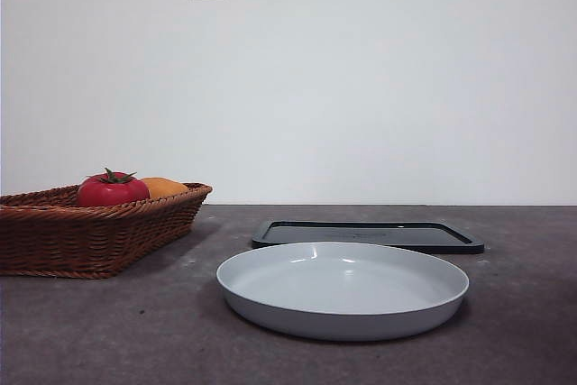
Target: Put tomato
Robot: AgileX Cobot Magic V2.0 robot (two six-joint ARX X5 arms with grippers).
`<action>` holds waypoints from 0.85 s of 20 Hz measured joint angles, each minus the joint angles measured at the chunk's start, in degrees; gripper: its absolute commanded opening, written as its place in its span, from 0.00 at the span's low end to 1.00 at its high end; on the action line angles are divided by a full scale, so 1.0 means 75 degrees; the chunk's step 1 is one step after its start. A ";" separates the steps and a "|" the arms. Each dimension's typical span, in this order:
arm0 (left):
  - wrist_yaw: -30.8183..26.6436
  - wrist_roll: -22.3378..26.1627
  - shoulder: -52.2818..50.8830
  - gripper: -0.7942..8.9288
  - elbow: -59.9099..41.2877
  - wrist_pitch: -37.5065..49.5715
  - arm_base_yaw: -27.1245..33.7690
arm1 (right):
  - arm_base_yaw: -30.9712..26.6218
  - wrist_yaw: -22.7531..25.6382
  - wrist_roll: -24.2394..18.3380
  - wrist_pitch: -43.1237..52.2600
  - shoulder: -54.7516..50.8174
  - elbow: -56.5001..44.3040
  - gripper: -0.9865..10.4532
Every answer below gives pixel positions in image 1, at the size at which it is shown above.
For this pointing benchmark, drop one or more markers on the red tomato with green stem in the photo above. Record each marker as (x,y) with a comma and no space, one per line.
(108,195)

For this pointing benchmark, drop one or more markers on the black rectangular tray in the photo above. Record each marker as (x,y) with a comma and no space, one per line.
(360,231)

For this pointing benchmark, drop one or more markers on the orange bread roll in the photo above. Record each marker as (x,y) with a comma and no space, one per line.
(167,187)

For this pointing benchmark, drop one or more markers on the grey round plate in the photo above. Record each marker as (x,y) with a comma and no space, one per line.
(342,286)

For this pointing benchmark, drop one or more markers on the brown wicker basket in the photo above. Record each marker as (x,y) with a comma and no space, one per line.
(90,241)

